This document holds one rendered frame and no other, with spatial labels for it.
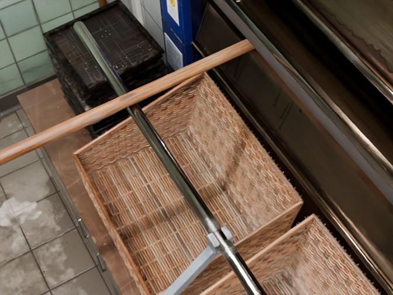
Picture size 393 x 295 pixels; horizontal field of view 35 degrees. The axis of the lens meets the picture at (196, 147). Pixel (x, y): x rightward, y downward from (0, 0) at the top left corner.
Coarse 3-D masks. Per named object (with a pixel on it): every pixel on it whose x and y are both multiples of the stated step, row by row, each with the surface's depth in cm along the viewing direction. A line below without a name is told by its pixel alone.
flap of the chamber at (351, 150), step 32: (224, 0) 131; (256, 0) 132; (288, 0) 134; (288, 32) 127; (320, 32) 129; (320, 64) 122; (352, 64) 123; (352, 96) 117; (384, 128) 113; (384, 192) 105
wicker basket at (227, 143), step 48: (192, 96) 203; (96, 144) 196; (144, 144) 209; (192, 144) 213; (240, 144) 188; (96, 192) 203; (144, 192) 203; (240, 192) 196; (288, 192) 173; (144, 240) 193; (192, 240) 192; (240, 240) 168; (144, 288) 169; (192, 288) 174
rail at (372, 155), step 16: (240, 0) 128; (240, 16) 127; (256, 32) 124; (272, 48) 121; (288, 64) 118; (304, 80) 115; (320, 96) 113; (336, 112) 111; (352, 128) 109; (368, 144) 107; (368, 160) 106; (384, 160) 105; (384, 176) 104
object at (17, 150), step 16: (240, 48) 153; (192, 64) 150; (208, 64) 151; (160, 80) 148; (176, 80) 149; (128, 96) 146; (144, 96) 147; (96, 112) 144; (112, 112) 145; (64, 128) 142; (80, 128) 144; (16, 144) 140; (32, 144) 140; (0, 160) 138
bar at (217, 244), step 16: (80, 32) 163; (96, 48) 159; (112, 80) 153; (144, 128) 144; (160, 144) 141; (160, 160) 140; (176, 160) 140; (176, 176) 137; (192, 192) 134; (192, 208) 133; (208, 208) 132; (208, 224) 130; (208, 240) 129; (224, 240) 127; (208, 256) 131; (224, 256) 126; (240, 256) 126; (192, 272) 133; (240, 272) 123; (176, 288) 135; (256, 288) 121
